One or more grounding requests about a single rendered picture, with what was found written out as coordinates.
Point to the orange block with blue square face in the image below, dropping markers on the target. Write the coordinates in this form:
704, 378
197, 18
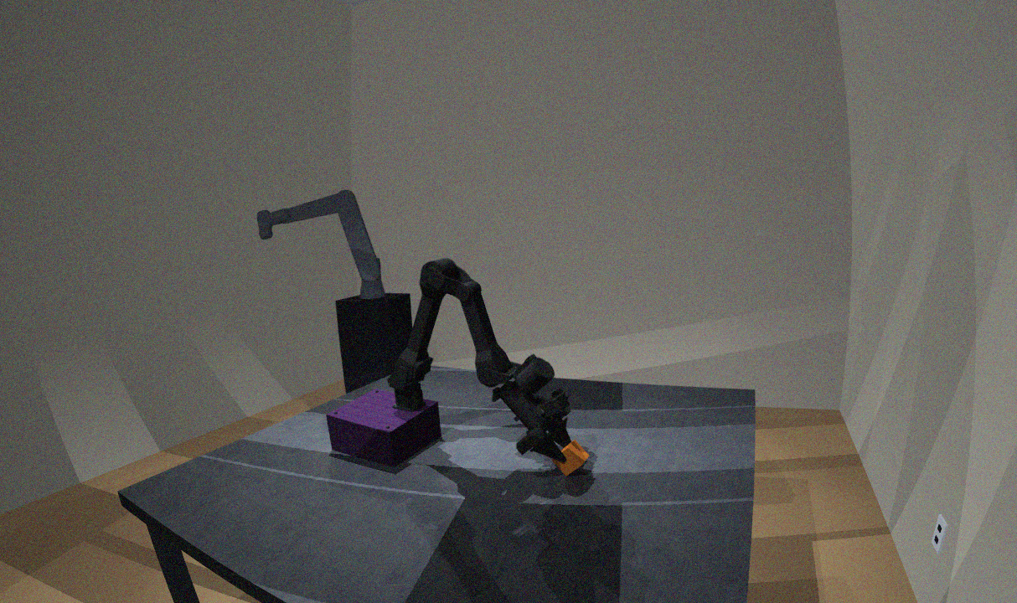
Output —
575, 457

